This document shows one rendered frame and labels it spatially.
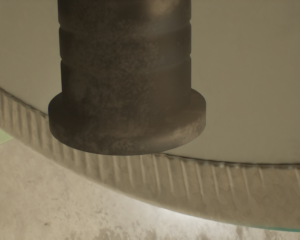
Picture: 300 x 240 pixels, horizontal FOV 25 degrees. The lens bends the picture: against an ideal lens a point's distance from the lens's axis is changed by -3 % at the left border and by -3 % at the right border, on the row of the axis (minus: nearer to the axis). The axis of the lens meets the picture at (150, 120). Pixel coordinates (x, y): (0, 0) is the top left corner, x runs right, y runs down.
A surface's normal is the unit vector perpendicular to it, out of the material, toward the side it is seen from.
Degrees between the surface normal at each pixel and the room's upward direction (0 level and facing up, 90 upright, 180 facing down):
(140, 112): 40
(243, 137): 90
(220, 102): 90
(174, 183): 91
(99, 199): 0
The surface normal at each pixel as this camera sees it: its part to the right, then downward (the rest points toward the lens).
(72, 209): 0.64, -0.16
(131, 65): 0.08, 0.37
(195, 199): -0.64, 0.37
